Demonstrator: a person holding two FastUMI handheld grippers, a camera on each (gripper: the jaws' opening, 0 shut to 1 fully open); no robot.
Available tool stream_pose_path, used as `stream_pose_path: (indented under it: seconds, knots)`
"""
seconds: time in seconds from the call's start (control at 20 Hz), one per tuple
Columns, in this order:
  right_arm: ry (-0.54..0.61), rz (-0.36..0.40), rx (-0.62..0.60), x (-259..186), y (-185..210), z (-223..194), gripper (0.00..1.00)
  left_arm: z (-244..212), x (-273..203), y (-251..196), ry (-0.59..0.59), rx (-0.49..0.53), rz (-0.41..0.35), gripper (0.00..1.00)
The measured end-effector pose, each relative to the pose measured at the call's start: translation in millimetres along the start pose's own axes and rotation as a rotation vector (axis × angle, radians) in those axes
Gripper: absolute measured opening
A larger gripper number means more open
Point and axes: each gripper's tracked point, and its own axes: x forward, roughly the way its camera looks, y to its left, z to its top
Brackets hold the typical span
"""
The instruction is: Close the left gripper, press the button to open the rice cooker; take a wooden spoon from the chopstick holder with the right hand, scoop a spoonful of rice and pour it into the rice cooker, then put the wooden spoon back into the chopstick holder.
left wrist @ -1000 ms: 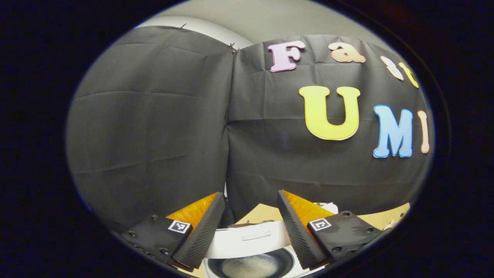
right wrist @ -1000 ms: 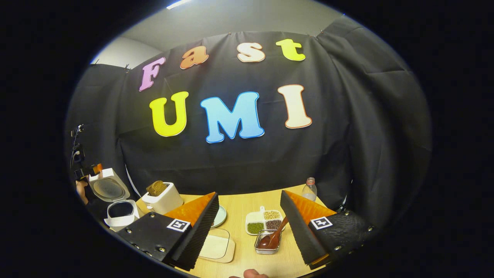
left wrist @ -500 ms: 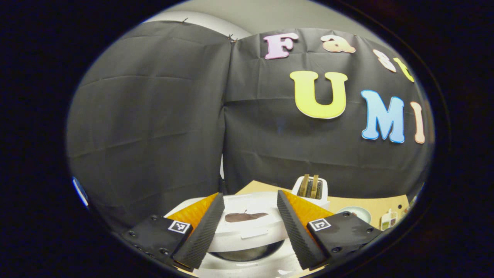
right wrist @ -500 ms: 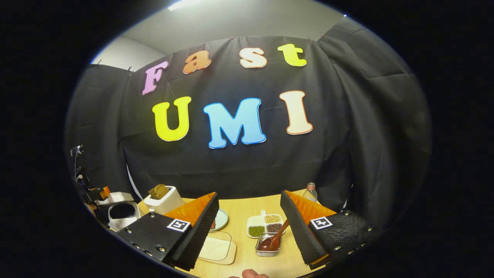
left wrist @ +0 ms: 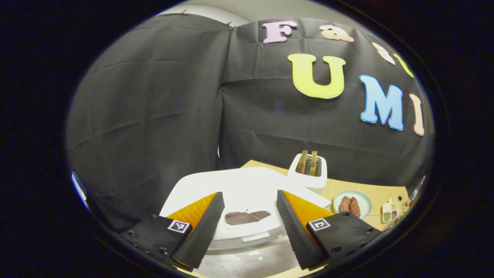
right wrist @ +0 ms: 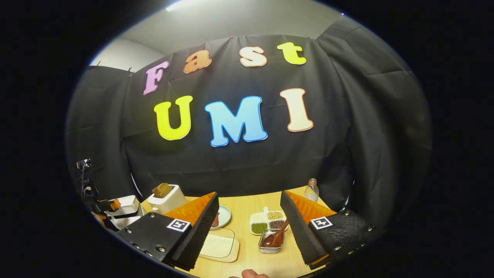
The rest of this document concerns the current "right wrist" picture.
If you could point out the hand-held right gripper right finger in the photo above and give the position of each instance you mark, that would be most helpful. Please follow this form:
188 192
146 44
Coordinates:
299 231

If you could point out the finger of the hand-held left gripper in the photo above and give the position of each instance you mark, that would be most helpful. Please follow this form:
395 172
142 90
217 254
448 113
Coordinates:
110 205

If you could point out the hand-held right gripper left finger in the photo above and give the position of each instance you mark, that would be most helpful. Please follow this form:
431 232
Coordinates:
198 235

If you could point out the white rice cooker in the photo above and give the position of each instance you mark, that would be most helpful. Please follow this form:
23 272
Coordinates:
127 210

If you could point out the clear container of rice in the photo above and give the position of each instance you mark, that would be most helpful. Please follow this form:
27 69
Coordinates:
218 247

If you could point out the brown wooden spoon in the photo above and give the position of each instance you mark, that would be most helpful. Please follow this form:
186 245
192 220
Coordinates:
276 237

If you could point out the brown meat slices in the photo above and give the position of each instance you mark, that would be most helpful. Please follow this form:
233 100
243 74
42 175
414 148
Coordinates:
215 220

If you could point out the pale green plate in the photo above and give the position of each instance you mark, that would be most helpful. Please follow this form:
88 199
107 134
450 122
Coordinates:
225 216

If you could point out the clear plastic water bottle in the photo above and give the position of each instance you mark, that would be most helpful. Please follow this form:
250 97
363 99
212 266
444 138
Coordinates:
311 193

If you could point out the white divided bean dish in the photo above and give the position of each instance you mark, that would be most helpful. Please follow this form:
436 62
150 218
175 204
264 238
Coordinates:
258 218

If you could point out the white toaster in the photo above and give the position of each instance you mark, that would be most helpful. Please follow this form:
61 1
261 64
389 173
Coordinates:
170 202

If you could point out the brown bread slice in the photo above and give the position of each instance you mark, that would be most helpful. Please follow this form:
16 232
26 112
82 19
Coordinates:
162 190

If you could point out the black backdrop cloth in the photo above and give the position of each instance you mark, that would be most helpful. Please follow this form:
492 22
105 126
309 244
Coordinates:
251 166

